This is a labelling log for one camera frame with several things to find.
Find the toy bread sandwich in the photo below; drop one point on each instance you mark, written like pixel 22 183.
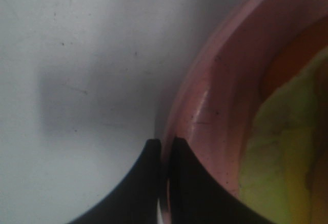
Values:
pixel 281 149

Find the pink round plate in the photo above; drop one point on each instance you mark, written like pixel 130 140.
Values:
pixel 219 95

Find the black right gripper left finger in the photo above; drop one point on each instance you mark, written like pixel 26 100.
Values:
pixel 134 199

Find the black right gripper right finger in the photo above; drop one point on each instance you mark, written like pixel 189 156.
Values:
pixel 196 197

